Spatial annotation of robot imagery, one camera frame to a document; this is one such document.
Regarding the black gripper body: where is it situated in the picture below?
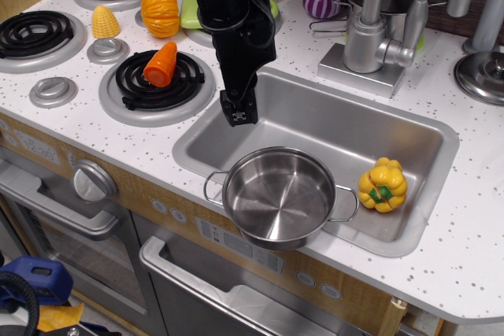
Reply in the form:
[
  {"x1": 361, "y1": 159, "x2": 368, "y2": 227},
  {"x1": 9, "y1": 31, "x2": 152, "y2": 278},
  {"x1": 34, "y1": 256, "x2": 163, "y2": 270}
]
[{"x1": 213, "y1": 0, "x2": 276, "y2": 109}]

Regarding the front left stove burner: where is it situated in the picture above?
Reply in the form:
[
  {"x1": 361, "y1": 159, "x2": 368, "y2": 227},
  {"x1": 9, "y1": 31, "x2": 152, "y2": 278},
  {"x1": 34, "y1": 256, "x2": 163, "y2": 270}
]
[{"x1": 1, "y1": 10, "x2": 87, "y2": 74}]

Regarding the silver oven dial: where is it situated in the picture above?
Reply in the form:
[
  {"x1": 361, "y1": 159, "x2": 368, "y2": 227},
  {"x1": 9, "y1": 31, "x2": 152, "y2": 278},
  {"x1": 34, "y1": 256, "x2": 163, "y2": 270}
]
[{"x1": 72, "y1": 159, "x2": 117, "y2": 202}]

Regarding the yellow toy corn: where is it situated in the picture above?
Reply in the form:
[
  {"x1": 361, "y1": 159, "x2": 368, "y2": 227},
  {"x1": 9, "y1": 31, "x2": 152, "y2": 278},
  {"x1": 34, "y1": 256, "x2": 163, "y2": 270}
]
[{"x1": 91, "y1": 6, "x2": 120, "y2": 39}]

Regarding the dishwasher door with handle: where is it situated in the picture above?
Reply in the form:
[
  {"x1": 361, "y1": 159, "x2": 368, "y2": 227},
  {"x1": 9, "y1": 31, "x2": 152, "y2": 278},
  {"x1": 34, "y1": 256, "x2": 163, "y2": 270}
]
[{"x1": 134, "y1": 210, "x2": 406, "y2": 335}]

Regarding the front right stove burner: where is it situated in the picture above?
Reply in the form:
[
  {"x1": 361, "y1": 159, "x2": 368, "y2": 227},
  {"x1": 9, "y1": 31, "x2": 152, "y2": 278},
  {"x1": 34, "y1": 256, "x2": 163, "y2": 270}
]
[{"x1": 98, "y1": 50, "x2": 216, "y2": 127}]

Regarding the steel pot lid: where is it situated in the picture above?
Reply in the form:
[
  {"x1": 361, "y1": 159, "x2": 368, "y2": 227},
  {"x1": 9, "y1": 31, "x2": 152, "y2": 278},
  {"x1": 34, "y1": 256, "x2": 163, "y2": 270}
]
[{"x1": 454, "y1": 51, "x2": 503, "y2": 106}]

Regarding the black cable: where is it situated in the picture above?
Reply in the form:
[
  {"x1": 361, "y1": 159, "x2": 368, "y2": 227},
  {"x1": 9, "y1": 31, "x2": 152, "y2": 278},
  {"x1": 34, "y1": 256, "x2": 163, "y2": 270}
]
[{"x1": 0, "y1": 271, "x2": 41, "y2": 336}]

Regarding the grey vertical post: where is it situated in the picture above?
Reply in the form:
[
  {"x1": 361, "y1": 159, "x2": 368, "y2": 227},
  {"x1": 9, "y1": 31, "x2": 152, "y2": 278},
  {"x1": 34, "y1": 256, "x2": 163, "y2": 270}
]
[{"x1": 462, "y1": 0, "x2": 503, "y2": 54}]

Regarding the stainless steel pot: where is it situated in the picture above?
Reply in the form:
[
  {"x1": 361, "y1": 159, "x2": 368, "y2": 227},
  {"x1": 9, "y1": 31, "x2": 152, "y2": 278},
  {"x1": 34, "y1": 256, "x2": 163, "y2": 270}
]
[{"x1": 217, "y1": 146, "x2": 359, "y2": 251}]

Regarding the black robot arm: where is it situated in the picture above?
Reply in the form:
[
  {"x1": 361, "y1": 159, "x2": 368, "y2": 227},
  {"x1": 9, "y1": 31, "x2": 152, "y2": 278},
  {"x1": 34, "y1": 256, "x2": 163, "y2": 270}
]
[{"x1": 196, "y1": 0, "x2": 276, "y2": 127}]

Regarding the blue clamp tool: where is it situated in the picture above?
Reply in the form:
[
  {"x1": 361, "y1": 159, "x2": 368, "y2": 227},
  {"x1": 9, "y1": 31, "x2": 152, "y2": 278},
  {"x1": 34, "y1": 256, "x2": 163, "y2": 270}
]
[{"x1": 1, "y1": 256, "x2": 73, "y2": 305}]

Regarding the oven door with handle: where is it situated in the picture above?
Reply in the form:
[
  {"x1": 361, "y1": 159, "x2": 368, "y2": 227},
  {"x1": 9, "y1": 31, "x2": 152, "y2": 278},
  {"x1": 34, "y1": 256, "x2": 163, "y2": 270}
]
[{"x1": 1, "y1": 148, "x2": 167, "y2": 335}]

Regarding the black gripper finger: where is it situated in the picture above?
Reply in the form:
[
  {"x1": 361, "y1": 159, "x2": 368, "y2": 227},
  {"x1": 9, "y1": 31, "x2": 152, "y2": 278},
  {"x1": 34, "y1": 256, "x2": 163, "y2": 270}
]
[
  {"x1": 241, "y1": 91, "x2": 258, "y2": 124},
  {"x1": 220, "y1": 90, "x2": 235, "y2": 127}
]

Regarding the silver stove knob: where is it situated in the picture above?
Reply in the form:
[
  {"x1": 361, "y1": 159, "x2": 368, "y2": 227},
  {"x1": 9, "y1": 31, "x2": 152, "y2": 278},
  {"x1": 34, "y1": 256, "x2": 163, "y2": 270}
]
[
  {"x1": 29, "y1": 76, "x2": 78, "y2": 109},
  {"x1": 87, "y1": 37, "x2": 130, "y2": 65}
]

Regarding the silver toy faucet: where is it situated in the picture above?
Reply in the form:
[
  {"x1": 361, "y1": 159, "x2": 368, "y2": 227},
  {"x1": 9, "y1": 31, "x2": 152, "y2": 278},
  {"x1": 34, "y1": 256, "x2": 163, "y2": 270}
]
[{"x1": 317, "y1": 0, "x2": 478, "y2": 100}]

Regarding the silver stove knob front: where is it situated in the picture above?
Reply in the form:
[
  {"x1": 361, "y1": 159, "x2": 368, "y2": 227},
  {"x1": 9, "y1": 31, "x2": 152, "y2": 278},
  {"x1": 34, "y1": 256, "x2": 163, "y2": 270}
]
[{"x1": 29, "y1": 76, "x2": 78, "y2": 109}]

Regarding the green toy plate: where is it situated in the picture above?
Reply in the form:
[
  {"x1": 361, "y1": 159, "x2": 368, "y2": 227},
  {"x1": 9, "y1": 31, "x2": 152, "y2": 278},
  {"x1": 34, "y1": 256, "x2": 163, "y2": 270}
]
[{"x1": 180, "y1": 0, "x2": 254, "y2": 33}]

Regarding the silver stove knob middle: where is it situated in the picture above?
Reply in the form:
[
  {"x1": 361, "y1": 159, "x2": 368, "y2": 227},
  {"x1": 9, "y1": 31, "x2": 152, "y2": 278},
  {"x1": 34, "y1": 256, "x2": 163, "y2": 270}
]
[{"x1": 87, "y1": 37, "x2": 130, "y2": 65}]

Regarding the silver sink basin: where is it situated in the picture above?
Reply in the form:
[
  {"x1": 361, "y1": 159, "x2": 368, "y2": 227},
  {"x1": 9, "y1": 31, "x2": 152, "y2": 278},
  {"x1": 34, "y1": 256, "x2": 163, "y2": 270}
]
[{"x1": 172, "y1": 68, "x2": 459, "y2": 258}]

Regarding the orange toy carrot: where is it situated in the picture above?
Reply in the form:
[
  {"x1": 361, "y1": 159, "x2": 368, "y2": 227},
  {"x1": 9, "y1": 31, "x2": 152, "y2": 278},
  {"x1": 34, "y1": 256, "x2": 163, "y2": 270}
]
[{"x1": 143, "y1": 42, "x2": 178, "y2": 87}]

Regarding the yellow toy bell pepper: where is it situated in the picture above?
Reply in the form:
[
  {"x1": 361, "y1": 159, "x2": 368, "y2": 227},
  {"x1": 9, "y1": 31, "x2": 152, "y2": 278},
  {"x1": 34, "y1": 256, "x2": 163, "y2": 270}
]
[{"x1": 358, "y1": 157, "x2": 408, "y2": 213}]

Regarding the orange toy pumpkin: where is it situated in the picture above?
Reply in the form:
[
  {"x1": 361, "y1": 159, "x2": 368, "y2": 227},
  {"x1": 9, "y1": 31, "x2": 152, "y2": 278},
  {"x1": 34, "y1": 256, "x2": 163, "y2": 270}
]
[{"x1": 140, "y1": 0, "x2": 180, "y2": 38}]

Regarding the purple toy onion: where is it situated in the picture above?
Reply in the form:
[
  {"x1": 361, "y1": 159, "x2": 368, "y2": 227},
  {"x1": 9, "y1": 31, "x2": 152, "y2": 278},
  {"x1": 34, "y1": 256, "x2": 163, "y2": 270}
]
[{"x1": 302, "y1": 0, "x2": 345, "y2": 20}]

